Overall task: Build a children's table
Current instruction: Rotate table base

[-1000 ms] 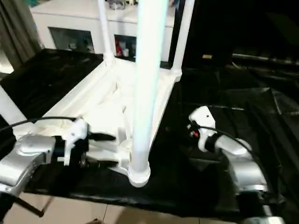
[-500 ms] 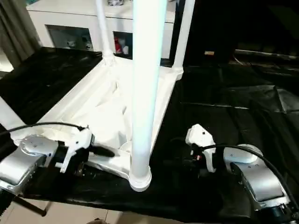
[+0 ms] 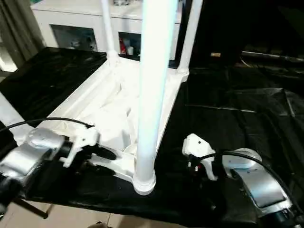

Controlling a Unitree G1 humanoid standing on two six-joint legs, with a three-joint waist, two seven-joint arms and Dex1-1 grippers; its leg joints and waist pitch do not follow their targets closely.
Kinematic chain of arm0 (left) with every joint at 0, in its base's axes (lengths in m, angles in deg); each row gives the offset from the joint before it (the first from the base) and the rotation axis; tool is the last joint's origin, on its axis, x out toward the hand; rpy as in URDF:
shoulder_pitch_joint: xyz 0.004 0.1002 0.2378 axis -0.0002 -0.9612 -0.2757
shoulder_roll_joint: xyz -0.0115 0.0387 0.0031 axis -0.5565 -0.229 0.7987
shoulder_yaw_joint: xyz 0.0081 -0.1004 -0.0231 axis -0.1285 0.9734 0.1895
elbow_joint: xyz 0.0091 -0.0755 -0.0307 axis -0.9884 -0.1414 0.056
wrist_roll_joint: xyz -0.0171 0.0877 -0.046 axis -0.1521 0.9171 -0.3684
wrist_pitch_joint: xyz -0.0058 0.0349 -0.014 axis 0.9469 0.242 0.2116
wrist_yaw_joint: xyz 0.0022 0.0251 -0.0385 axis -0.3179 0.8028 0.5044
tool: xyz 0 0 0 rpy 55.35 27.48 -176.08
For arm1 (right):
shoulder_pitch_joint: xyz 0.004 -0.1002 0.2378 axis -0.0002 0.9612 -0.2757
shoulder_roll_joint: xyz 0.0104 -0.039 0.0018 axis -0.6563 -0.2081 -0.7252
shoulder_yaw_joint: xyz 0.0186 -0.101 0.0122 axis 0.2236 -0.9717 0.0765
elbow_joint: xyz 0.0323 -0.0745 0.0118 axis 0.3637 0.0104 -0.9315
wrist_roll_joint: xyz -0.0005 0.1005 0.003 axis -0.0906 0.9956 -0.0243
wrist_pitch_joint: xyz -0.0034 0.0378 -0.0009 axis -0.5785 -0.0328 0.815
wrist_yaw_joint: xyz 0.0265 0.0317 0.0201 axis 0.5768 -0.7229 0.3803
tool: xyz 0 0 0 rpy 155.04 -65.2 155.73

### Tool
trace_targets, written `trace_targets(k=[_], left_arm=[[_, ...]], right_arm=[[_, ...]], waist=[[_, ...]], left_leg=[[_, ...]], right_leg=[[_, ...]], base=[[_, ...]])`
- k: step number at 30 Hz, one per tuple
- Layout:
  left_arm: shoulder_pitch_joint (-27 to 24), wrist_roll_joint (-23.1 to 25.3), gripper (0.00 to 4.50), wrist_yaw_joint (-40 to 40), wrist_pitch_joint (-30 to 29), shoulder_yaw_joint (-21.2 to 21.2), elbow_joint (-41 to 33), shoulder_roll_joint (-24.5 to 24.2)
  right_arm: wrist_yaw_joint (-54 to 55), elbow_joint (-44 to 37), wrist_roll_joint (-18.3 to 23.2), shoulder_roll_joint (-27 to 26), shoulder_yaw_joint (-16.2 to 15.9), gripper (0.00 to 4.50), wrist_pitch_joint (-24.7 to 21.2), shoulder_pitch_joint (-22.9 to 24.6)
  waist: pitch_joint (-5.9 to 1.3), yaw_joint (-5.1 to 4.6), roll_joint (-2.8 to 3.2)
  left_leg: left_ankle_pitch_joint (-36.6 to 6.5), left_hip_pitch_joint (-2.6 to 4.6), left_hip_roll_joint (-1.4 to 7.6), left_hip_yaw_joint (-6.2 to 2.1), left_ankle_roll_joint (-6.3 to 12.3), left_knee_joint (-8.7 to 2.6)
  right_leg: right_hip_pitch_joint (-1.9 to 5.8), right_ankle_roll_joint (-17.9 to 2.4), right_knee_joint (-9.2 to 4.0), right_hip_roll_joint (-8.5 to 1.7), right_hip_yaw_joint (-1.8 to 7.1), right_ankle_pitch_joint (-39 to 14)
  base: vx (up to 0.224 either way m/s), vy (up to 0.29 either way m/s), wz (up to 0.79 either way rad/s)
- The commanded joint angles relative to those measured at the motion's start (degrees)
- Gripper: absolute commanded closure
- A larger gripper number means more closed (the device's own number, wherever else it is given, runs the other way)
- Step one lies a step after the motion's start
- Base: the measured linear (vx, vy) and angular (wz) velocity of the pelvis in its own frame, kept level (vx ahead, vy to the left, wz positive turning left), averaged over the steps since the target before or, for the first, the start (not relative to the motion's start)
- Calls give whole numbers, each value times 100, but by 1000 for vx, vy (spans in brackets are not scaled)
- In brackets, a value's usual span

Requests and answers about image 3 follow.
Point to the white plastic table top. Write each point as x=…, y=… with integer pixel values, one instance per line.
x=102, y=99

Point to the white plastic table leg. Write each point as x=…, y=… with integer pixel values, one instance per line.
x=190, y=35
x=109, y=31
x=10, y=116
x=152, y=71

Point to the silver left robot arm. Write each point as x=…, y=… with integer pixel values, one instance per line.
x=28, y=152

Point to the dark shoe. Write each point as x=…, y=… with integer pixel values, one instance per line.
x=98, y=224

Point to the black work mat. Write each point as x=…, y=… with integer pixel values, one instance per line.
x=237, y=107

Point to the red white bottle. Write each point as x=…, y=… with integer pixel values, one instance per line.
x=122, y=46

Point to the small yellow label tag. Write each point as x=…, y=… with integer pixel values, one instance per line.
x=216, y=54

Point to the white glass door cabinet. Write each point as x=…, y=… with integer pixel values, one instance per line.
x=71, y=19

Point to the grey curtain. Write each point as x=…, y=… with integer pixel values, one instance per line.
x=16, y=35

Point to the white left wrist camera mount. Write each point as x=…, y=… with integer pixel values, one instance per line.
x=83, y=140

